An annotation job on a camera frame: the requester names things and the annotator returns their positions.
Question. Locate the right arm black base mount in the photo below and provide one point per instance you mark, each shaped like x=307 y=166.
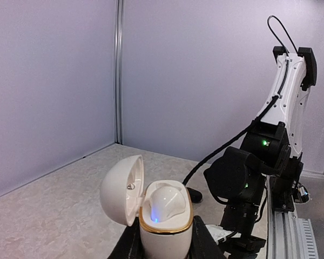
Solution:
x=284 y=185

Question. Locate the right aluminium frame post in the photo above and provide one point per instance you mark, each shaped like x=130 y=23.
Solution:
x=118 y=43

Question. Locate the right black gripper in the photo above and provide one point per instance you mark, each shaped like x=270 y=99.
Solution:
x=240 y=219

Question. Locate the front aluminium rail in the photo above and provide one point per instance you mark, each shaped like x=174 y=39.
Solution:
x=288 y=236

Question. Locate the white earbud charging case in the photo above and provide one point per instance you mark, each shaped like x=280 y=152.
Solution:
x=123 y=198

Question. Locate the white earbud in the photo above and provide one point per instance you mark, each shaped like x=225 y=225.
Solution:
x=166 y=202

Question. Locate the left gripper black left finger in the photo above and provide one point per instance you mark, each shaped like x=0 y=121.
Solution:
x=129 y=245

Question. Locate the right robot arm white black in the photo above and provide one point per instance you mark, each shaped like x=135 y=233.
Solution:
x=259 y=182

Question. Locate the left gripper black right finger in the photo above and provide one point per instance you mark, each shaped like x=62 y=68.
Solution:
x=203 y=246

